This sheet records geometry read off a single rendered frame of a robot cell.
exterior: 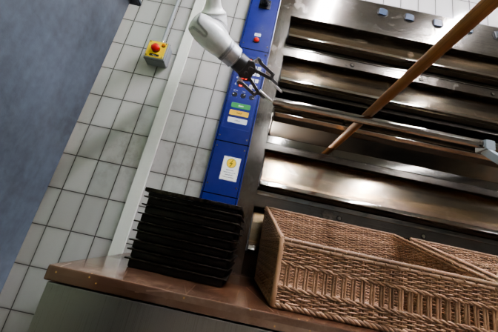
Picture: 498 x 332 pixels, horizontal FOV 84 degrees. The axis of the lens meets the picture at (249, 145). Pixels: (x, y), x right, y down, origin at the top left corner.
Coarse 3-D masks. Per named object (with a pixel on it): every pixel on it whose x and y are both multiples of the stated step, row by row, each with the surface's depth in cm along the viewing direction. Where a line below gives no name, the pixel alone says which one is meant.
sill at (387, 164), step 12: (276, 144) 127; (288, 144) 127; (300, 144) 127; (336, 156) 126; (348, 156) 127; (360, 156) 127; (396, 168) 126; (408, 168) 126; (420, 168) 126; (456, 180) 126; (468, 180) 126; (480, 180) 126
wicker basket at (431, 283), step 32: (288, 224) 110; (320, 224) 112; (288, 256) 65; (320, 256) 65; (352, 256) 66; (384, 256) 108; (416, 256) 98; (288, 288) 62; (320, 288) 99; (352, 288) 64; (384, 288) 64; (416, 288) 65; (448, 288) 65; (480, 288) 66; (352, 320) 61; (384, 320) 62; (416, 320) 62; (448, 320) 63; (480, 320) 70
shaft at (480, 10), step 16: (480, 0) 50; (496, 0) 47; (464, 16) 53; (480, 16) 51; (448, 32) 57; (464, 32) 55; (432, 48) 62; (448, 48) 59; (416, 64) 67; (400, 80) 74; (384, 96) 82; (368, 112) 92; (352, 128) 105; (336, 144) 122
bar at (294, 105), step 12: (288, 108) 93; (300, 108) 92; (312, 108) 91; (324, 108) 92; (348, 120) 92; (360, 120) 91; (372, 120) 91; (384, 120) 92; (408, 132) 91; (420, 132) 91; (432, 132) 91; (444, 132) 92; (468, 144) 91; (480, 144) 91; (492, 144) 90; (492, 156) 87
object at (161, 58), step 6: (150, 42) 132; (156, 42) 132; (162, 42) 132; (150, 48) 131; (162, 48) 131; (168, 48) 133; (144, 54) 130; (150, 54) 130; (156, 54) 130; (162, 54) 130; (168, 54) 134; (150, 60) 132; (156, 60) 131; (162, 60) 130; (168, 60) 136; (156, 66) 136; (162, 66) 135
